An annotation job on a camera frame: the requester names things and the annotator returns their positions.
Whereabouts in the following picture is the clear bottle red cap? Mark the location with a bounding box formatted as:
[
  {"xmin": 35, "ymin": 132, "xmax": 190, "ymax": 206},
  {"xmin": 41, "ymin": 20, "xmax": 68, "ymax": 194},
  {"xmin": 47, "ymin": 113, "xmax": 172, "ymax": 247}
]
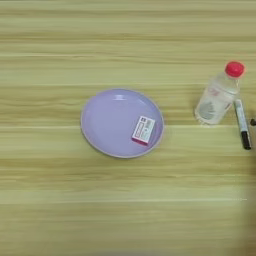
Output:
[{"xmin": 194, "ymin": 60, "xmax": 246, "ymax": 127}]

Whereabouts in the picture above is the white marker black cap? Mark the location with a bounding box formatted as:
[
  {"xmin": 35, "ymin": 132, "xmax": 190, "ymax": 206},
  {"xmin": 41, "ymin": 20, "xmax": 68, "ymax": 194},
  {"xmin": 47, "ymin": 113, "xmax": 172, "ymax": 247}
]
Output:
[{"xmin": 233, "ymin": 98, "xmax": 253, "ymax": 151}]

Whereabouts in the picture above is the small white pink box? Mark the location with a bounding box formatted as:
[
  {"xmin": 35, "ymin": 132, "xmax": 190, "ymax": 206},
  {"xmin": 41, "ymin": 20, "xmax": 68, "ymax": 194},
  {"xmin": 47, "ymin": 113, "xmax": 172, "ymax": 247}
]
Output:
[{"xmin": 131, "ymin": 115, "xmax": 157, "ymax": 147}]

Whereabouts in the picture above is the purple round plate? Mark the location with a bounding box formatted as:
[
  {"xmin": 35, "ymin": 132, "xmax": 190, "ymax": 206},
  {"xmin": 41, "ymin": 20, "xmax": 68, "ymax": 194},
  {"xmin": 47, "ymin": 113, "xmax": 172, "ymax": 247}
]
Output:
[{"xmin": 80, "ymin": 88, "xmax": 166, "ymax": 159}]

